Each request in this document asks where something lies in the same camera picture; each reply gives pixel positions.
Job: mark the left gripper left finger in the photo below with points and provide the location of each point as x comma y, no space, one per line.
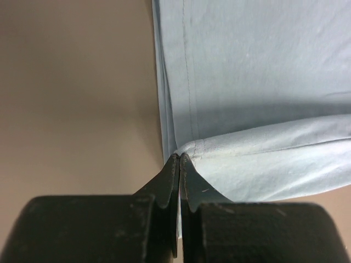
142,227

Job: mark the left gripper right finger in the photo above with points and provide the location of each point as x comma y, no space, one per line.
215,229

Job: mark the light blue t shirt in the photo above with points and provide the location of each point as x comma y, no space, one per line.
257,94

